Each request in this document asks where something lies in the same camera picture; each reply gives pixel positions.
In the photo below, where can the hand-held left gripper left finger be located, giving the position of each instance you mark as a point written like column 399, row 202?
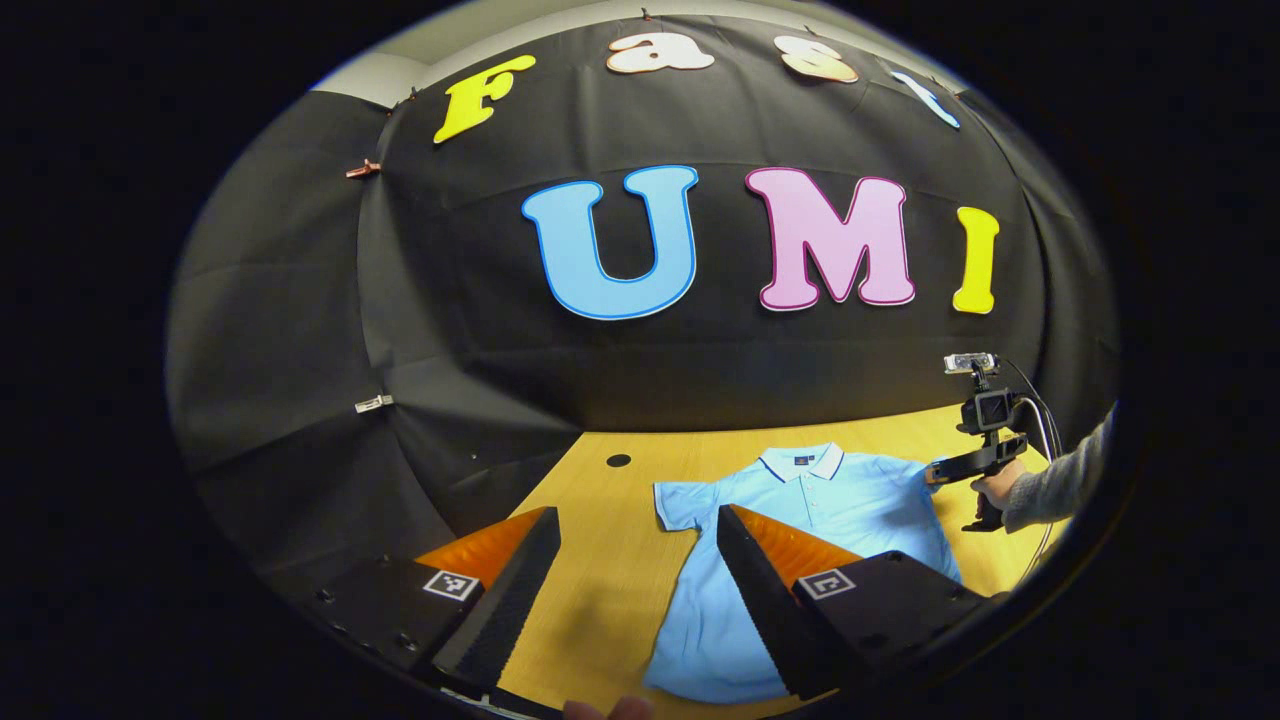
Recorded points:
column 520, row 590

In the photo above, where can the white spring clip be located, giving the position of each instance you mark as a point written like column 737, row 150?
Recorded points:
column 373, row 404

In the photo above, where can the black backdrop cloth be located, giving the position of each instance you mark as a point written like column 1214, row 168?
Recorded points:
column 450, row 350

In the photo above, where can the light blue T-shirt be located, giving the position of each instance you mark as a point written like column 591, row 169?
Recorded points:
column 860, row 500

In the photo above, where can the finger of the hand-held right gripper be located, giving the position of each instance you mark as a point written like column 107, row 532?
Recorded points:
column 965, row 465

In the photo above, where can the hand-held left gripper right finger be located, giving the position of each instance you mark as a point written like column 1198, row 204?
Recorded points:
column 760, row 600

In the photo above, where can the copper spring clip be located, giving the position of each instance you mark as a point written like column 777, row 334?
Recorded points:
column 363, row 170

